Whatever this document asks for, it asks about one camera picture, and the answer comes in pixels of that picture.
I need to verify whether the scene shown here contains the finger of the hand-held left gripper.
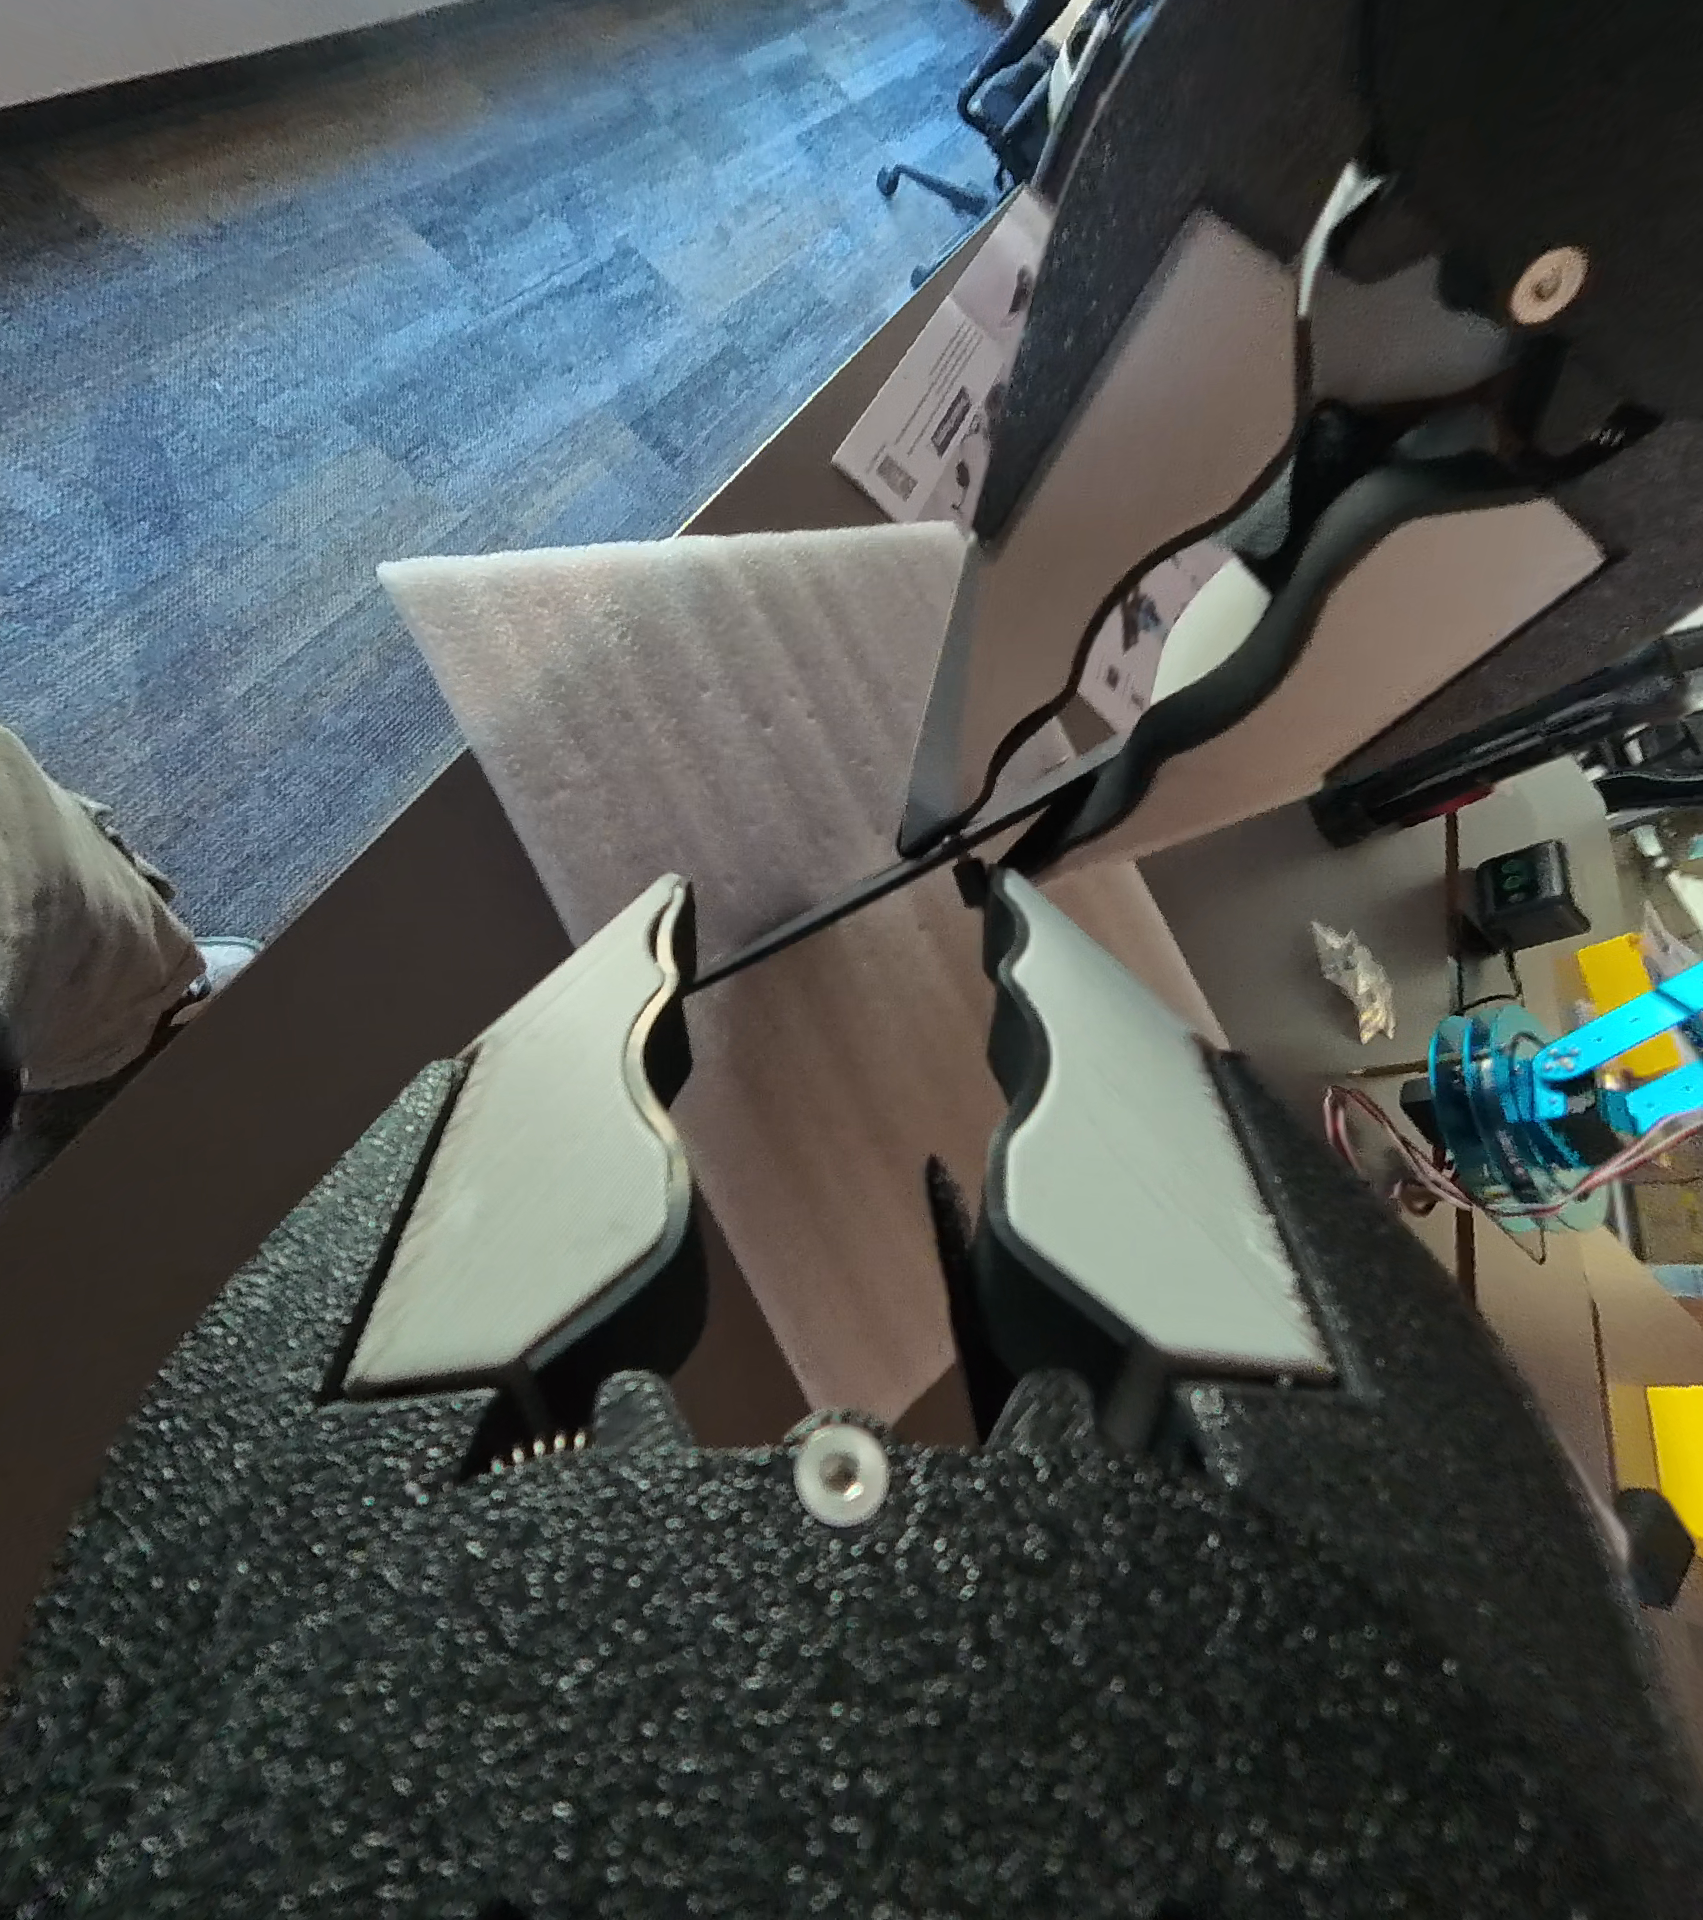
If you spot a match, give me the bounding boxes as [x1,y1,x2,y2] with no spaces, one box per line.
[1022,466,1610,875]
[899,206,1311,863]

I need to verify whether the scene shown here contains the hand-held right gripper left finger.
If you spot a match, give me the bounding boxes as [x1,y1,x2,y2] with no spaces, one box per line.
[336,875,712,1402]

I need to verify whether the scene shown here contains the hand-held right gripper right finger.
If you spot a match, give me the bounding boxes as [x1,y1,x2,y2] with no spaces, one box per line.
[981,866,1344,1389]

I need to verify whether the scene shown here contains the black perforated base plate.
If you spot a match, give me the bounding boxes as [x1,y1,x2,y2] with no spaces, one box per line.
[684,750,1139,994]

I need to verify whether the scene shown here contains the grey desk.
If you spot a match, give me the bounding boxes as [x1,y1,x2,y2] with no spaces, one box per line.
[0,185,1703,1773]

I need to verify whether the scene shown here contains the illustrated assembly manual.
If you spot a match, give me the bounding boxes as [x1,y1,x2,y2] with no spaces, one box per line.
[833,195,1244,719]

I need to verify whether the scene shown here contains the black charger with green display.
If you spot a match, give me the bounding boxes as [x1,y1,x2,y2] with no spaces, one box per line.
[1480,840,1580,950]

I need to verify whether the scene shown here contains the crumpled clear plastic bag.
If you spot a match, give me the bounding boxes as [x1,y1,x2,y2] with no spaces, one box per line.
[1310,918,1402,1049]

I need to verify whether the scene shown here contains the black office chair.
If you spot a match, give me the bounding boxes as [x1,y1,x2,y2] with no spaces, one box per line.
[872,0,1091,212]

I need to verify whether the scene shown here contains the person's white shoe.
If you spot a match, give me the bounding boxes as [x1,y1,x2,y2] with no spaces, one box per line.
[167,933,265,1030]

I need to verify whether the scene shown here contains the yellow plastic part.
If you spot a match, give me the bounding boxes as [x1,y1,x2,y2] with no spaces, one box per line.
[1575,927,1694,1081]

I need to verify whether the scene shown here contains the white foam sheet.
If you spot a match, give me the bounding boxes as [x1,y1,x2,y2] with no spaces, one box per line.
[377,522,1234,1440]

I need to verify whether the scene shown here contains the person's beige trouser leg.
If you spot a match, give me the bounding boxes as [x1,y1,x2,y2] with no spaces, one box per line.
[0,682,209,1096]

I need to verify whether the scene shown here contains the red and white servo wires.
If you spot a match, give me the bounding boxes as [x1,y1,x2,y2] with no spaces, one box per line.
[1321,1078,1475,1220]

